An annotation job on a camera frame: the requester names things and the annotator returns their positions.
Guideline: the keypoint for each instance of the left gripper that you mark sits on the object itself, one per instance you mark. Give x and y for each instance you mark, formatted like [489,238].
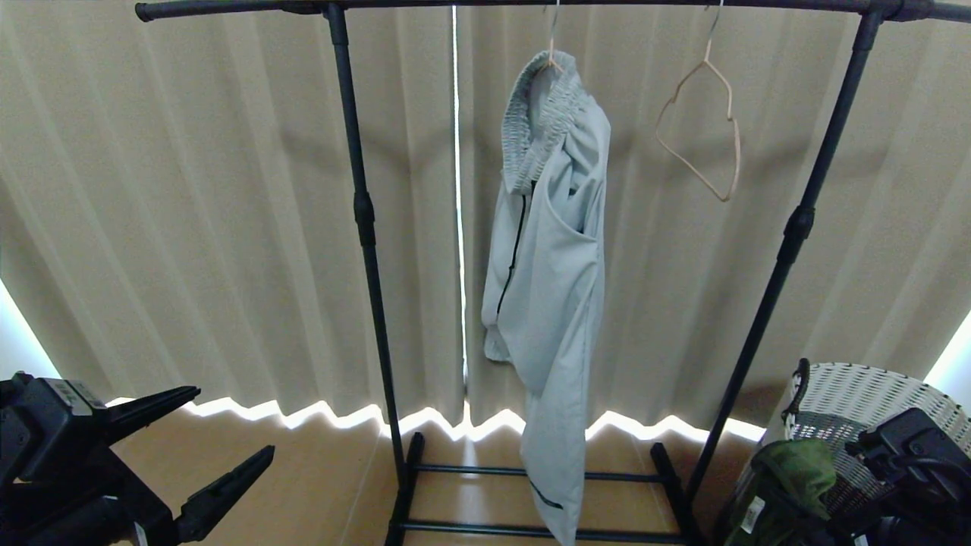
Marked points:
[61,470]

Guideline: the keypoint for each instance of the pink clothes hanger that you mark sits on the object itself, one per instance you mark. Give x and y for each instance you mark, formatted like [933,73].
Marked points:
[551,62]
[706,53]

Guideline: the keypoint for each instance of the green printed shirt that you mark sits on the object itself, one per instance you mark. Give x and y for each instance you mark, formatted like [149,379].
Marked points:
[789,470]

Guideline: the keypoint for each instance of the black clothes rack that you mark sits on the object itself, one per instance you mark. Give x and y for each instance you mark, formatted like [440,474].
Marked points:
[364,220]

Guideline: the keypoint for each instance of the white laundry basket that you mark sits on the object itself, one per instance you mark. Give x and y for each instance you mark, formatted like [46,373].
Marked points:
[857,394]

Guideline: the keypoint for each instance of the beige curtain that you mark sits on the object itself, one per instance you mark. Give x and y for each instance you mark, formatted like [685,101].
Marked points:
[190,189]

